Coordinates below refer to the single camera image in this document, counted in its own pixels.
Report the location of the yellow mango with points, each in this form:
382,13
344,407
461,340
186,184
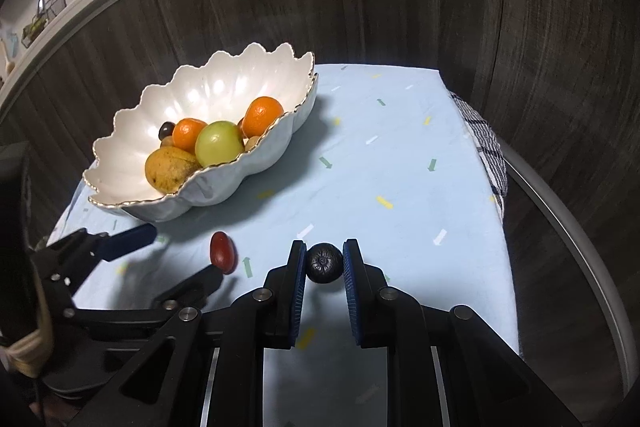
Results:
168,167

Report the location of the large orange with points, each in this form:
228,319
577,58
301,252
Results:
260,115

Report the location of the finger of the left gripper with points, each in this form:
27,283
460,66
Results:
112,247
191,292

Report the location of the white scalloped bowl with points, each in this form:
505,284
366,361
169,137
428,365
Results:
222,89

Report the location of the small brown fruit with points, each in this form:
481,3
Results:
168,141

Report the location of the light blue patterned tablecloth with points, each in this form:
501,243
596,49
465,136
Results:
384,158

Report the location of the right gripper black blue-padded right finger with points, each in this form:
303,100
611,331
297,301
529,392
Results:
444,368

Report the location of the green apple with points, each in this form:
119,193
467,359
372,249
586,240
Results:
219,143

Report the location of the wire sink basket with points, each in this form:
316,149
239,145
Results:
35,27

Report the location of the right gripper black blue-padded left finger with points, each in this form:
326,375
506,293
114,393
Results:
197,367

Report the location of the small orange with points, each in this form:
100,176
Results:
186,133

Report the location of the dark plum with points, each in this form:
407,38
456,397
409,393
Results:
166,130

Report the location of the red date tomato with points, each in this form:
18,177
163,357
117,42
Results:
222,252

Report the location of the checkered cloth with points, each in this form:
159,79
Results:
488,150

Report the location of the dark blueberry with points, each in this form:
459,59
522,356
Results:
324,263

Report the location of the small yellow kumquat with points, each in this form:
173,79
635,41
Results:
251,143

